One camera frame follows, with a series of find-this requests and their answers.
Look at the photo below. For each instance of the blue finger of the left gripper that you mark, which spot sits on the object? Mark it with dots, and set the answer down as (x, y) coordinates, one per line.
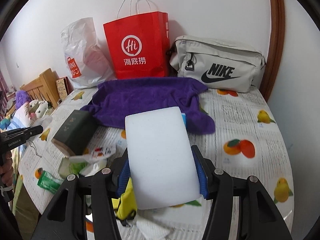
(27, 132)

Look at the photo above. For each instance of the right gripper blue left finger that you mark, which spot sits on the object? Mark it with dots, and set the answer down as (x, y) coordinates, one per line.
(123, 177)

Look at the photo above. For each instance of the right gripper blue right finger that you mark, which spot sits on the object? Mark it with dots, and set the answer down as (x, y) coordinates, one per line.
(202, 171)

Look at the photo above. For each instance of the white cloth glove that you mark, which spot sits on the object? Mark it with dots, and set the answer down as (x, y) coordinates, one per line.
(92, 169)

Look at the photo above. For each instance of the yellow black pouch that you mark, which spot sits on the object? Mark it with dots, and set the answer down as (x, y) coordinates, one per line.
(125, 207)

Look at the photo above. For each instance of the white persimmon snack packet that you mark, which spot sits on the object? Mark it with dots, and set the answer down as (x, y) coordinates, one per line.
(96, 155)

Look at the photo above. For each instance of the white foam sponge block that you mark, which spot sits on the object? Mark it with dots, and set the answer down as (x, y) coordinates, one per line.
(161, 162)

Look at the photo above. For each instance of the green tea sachet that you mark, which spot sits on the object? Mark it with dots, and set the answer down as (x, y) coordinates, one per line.
(49, 182)

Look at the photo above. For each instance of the dark green tea box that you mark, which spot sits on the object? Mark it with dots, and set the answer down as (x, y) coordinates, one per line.
(75, 133)

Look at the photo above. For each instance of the white tissue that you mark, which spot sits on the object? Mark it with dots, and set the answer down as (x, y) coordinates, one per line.
(149, 228)

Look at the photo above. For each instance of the green pocket tissue pack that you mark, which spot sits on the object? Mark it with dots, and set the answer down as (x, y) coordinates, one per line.
(66, 168)

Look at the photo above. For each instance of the blue tissue pack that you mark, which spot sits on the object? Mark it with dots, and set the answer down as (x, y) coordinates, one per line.
(184, 119)

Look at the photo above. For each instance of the person's left hand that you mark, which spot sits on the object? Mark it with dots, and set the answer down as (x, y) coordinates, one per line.
(7, 170)

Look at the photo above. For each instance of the striped pillow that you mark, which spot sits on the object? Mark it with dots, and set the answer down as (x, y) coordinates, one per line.
(21, 118)

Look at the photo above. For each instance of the white plush toy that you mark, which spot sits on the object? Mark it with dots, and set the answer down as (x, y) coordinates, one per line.
(37, 109)

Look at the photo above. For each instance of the purple plush toy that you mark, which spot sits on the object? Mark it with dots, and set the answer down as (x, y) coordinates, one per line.
(21, 98)

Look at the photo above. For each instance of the wooden headboard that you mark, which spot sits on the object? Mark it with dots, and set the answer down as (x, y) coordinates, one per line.
(44, 88)

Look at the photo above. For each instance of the fruit print tablecloth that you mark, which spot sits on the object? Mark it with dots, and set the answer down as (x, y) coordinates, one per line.
(247, 141)

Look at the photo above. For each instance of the patterned book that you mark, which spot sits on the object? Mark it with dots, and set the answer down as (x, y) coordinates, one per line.
(64, 87)

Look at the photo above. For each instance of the purple towel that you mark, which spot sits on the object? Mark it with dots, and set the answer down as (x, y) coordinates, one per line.
(116, 99)

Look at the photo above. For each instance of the white Miniso plastic bag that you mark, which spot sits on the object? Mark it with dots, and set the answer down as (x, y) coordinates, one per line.
(86, 63)

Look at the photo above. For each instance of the beige Nike waist bag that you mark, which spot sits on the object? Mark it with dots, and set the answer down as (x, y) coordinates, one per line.
(218, 64)

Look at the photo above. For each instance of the red Haidilao paper bag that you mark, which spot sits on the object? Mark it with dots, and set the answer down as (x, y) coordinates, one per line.
(138, 45)

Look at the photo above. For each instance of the brown wooden door frame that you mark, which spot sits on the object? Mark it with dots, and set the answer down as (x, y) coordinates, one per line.
(276, 45)

